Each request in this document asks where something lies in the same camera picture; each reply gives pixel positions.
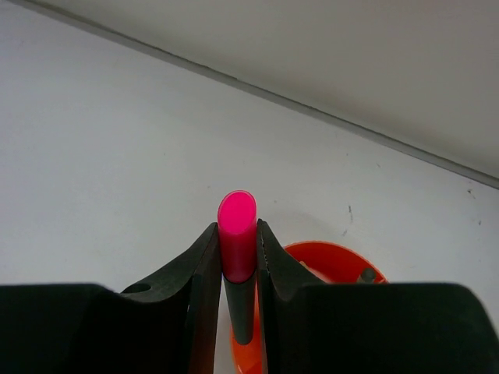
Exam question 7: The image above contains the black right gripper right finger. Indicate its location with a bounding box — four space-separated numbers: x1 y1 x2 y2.
257 221 498 373

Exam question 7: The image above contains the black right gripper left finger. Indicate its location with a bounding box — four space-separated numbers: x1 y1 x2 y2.
1 224 221 373

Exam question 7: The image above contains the pink cap black highlighter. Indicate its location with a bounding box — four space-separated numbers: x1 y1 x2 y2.
218 190 257 345

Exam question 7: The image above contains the orange round desk organizer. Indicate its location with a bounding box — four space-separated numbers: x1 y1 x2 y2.
230 241 388 373

